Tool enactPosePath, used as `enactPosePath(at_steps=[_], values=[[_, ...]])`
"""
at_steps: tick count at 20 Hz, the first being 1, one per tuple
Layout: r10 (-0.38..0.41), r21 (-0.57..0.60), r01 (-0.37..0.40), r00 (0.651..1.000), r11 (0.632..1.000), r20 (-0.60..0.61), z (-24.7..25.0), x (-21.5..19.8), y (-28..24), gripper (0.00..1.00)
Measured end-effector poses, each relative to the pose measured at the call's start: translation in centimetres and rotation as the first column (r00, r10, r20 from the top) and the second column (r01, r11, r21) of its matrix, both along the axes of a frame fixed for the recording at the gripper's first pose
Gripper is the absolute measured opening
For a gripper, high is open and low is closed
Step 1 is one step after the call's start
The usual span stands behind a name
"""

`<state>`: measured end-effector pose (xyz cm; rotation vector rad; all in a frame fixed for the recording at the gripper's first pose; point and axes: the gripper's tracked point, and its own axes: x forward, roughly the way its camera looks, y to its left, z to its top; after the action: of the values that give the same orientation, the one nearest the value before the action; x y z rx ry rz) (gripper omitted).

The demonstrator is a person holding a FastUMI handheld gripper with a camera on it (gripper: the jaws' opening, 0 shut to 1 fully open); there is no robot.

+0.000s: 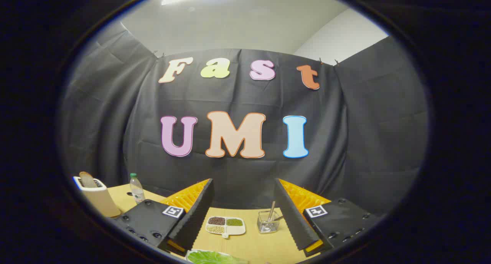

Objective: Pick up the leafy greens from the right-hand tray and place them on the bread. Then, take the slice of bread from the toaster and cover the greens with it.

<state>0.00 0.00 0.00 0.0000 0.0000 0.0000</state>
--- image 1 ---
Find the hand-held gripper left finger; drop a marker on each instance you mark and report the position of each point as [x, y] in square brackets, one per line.
[193, 214]

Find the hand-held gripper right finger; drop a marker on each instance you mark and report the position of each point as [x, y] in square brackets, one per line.
[293, 218]

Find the green lettuce leaf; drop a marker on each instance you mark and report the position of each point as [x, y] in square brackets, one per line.
[211, 258]

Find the toasted bread slice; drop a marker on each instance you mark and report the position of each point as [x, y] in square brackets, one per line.
[87, 179]

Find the pile of dark red beans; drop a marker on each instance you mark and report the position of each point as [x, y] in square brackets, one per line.
[216, 220]

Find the pile of yellow soybeans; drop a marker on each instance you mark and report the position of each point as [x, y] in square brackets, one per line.
[215, 229]

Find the clear utensil holder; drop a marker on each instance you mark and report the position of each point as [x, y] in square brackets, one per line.
[266, 225]

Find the white divided dish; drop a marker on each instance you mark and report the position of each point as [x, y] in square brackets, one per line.
[230, 230]

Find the pile of green beans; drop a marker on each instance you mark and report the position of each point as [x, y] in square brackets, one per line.
[234, 222]

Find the clear plastic water bottle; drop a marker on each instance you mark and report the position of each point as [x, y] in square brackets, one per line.
[137, 191]

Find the white toaster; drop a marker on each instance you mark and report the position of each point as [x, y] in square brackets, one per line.
[100, 200]

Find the black backdrop cloth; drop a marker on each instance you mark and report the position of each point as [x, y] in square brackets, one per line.
[115, 122]

